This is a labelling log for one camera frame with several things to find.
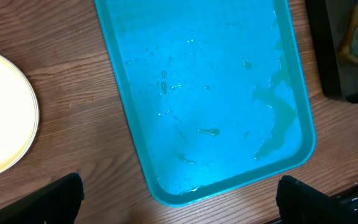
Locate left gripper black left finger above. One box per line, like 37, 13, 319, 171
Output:
0, 173, 85, 224

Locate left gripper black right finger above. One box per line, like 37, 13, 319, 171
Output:
276, 175, 358, 224

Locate yellow-green plate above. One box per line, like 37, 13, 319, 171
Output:
0, 55, 40, 173

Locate blue plastic tray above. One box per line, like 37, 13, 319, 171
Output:
95, 0, 316, 207

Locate black water tray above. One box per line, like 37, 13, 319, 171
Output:
305, 0, 358, 103

